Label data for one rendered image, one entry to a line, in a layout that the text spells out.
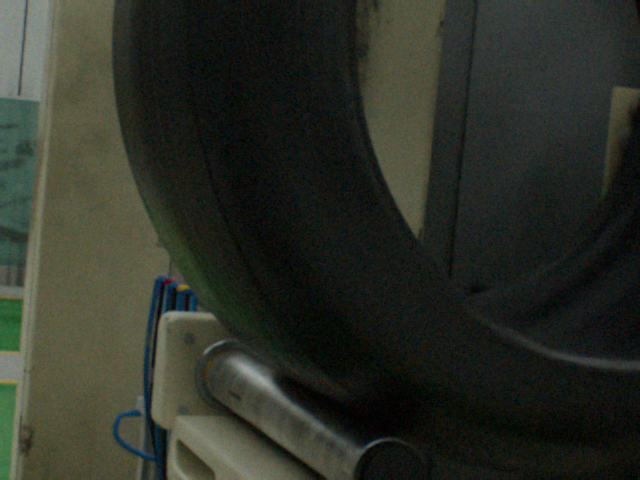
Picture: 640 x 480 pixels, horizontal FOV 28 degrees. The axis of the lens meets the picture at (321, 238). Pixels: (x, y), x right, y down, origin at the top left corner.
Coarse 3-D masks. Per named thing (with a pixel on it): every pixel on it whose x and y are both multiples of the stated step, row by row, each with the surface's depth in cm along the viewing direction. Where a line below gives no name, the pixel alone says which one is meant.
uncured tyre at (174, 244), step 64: (128, 0) 86; (192, 0) 73; (256, 0) 71; (320, 0) 71; (128, 64) 86; (192, 64) 73; (256, 64) 71; (320, 64) 72; (128, 128) 89; (192, 128) 75; (256, 128) 72; (320, 128) 72; (192, 192) 77; (256, 192) 73; (320, 192) 73; (384, 192) 73; (192, 256) 85; (256, 256) 75; (320, 256) 73; (384, 256) 74; (576, 256) 111; (256, 320) 80; (320, 320) 76; (384, 320) 75; (448, 320) 76; (512, 320) 109; (576, 320) 110; (320, 384) 80; (384, 384) 77; (448, 384) 77; (512, 384) 78; (576, 384) 79; (448, 448) 81; (512, 448) 81; (576, 448) 82
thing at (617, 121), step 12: (612, 96) 138; (624, 96) 137; (636, 96) 137; (612, 108) 138; (624, 108) 138; (636, 108) 136; (612, 120) 137; (624, 120) 138; (612, 132) 137; (624, 132) 136; (612, 144) 137; (624, 144) 136; (612, 156) 138; (612, 168) 138; (612, 180) 138
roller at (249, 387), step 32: (224, 352) 108; (224, 384) 103; (256, 384) 97; (288, 384) 94; (256, 416) 95; (288, 416) 89; (320, 416) 85; (352, 416) 84; (288, 448) 89; (320, 448) 82; (352, 448) 79; (384, 448) 77
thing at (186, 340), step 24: (168, 312) 109; (192, 312) 110; (168, 336) 107; (192, 336) 107; (216, 336) 109; (168, 360) 107; (192, 360) 108; (168, 384) 108; (192, 384) 108; (168, 408) 108; (192, 408) 108; (216, 408) 109
